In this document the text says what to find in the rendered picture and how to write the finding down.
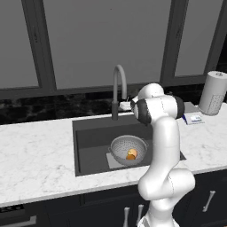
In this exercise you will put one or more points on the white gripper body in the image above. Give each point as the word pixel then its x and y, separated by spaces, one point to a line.
pixel 125 105

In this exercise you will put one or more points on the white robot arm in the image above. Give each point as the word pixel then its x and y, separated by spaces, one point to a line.
pixel 165 153

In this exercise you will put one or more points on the grey curved faucet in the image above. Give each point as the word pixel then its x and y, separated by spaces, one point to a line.
pixel 115 88

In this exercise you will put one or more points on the grey metal colander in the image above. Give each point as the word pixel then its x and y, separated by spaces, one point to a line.
pixel 119 147

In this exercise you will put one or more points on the pale orange peach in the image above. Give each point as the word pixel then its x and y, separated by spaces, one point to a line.
pixel 133 152

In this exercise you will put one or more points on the dark grey sink basin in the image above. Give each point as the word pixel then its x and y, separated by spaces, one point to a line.
pixel 91 142

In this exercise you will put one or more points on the dark orange peach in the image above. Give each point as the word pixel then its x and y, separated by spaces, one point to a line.
pixel 130 157

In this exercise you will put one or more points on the blue and white sponge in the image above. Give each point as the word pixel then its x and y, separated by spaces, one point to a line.
pixel 195 119

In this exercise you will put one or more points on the white paper towel roll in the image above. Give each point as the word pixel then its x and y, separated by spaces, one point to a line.
pixel 211 94

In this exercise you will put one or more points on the dark framed window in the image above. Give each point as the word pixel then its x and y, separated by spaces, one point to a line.
pixel 47 59

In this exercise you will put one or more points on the dark cupboard door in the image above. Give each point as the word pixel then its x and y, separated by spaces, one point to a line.
pixel 103 211
pixel 217 212

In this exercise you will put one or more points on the dark dishwasher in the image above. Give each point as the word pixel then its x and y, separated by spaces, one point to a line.
pixel 11 218

